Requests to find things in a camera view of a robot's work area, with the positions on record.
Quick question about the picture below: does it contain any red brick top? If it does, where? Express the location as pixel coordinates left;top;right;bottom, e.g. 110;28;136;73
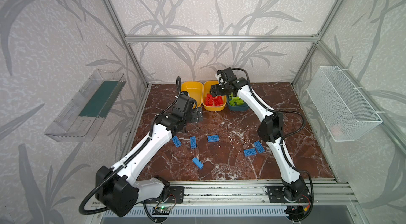
209;97;218;107

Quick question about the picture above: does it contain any red brick diagonal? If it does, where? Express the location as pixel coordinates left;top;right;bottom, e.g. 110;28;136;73
214;96;224;106

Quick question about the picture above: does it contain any blue brick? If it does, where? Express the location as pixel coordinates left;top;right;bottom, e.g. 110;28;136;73
254;140;265;153
190;136;197;149
172;136;182;148
207;135;219;143
192;157;204;170
244;148;257;157

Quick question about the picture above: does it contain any blue brick bottom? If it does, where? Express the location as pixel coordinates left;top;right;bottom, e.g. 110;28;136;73
192;157;204;170

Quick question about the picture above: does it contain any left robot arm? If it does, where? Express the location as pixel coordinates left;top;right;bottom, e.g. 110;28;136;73
78;77;197;217

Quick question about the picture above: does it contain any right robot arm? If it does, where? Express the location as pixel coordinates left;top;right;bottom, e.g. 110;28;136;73
210;67;308;202

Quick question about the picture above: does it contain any middle yellow bin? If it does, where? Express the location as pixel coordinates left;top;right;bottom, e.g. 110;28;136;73
203;80;226;111

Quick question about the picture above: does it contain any yellow bin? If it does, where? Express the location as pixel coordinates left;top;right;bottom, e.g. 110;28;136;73
203;80;226;111
181;81;204;107

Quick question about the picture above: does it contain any left yellow bin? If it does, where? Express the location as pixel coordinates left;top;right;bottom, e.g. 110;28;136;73
181;81;204;107

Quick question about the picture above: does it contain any teal bin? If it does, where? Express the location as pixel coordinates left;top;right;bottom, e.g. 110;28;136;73
227;94;249;111

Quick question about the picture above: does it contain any clear acrylic shelf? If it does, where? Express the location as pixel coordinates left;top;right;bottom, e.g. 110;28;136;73
44;69;126;143

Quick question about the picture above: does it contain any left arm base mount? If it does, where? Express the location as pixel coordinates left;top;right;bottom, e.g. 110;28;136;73
157;186;185;204

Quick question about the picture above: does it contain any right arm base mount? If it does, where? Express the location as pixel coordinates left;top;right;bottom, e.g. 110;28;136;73
265;186;311;203

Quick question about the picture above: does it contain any white wire basket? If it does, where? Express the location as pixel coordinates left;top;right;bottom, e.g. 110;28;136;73
307;65;383;142

